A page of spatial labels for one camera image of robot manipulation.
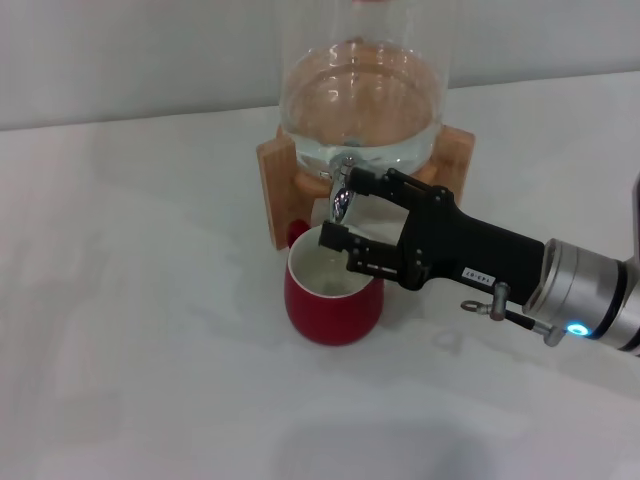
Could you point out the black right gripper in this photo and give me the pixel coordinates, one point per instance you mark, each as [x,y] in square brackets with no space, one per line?
[450,245]

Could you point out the chrome faucet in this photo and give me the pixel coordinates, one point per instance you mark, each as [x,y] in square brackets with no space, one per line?
[341,202]

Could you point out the red ceramic cup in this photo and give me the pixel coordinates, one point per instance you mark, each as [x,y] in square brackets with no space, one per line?
[325,320]

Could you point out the wooden dispenser stand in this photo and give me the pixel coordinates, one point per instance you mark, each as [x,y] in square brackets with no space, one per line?
[280,200]

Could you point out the glass water dispenser jar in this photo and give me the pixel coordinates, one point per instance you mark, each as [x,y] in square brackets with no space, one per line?
[360,100]

